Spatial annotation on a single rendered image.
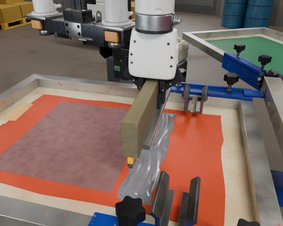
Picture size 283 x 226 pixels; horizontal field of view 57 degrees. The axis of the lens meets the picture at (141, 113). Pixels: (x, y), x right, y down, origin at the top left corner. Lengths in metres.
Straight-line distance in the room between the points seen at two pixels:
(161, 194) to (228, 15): 6.50
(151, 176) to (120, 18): 0.71
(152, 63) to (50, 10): 0.95
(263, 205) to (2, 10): 6.83
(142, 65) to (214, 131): 0.31
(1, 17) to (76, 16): 5.89
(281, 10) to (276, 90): 6.58
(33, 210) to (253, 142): 0.49
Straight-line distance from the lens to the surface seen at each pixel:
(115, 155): 0.64
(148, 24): 0.51
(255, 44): 1.66
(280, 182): 0.70
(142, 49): 0.53
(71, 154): 0.66
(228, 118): 0.82
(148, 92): 0.52
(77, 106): 0.87
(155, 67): 0.54
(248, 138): 0.69
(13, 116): 0.88
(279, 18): 7.42
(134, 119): 0.43
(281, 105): 0.76
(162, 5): 0.50
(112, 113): 0.81
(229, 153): 0.68
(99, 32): 1.18
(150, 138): 0.50
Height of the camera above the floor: 1.36
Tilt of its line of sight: 30 degrees down
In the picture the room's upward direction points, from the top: straight up
